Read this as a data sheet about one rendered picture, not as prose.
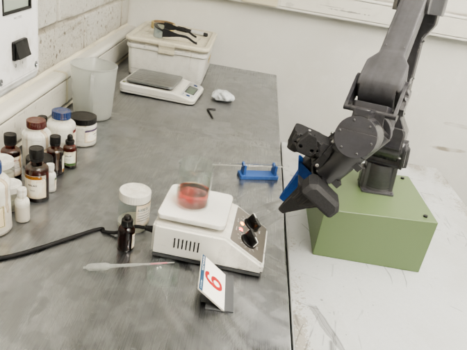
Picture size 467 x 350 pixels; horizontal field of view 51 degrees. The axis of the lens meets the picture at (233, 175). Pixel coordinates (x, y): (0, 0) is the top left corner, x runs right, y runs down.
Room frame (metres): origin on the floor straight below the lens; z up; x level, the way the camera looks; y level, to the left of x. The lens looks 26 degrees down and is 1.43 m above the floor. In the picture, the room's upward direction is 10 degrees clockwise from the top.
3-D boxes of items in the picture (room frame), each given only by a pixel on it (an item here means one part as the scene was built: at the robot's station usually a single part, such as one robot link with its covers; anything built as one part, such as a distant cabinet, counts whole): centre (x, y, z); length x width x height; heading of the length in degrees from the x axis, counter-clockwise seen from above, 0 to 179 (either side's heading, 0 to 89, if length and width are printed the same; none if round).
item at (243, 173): (1.11, -0.06, 0.92); 0.10 x 0.03 x 0.04; 109
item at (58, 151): (0.95, 0.39, 0.94); 0.04 x 0.04 x 0.09
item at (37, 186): (0.84, 0.38, 0.95); 0.04 x 0.04 x 0.11
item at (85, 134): (1.13, 0.39, 0.94); 0.07 x 0.07 x 0.07
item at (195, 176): (0.77, 0.06, 1.03); 0.07 x 0.06 x 0.08; 2
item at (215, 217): (0.77, 0.05, 0.98); 0.12 x 0.12 x 0.01; 87
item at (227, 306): (0.65, 0.00, 0.92); 0.09 x 0.06 x 0.04; 4
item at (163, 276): (0.66, 0.09, 0.91); 0.06 x 0.06 x 0.02
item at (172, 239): (0.77, 0.03, 0.94); 0.22 x 0.13 x 0.08; 87
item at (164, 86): (1.65, 0.29, 0.92); 0.26 x 0.19 x 0.05; 87
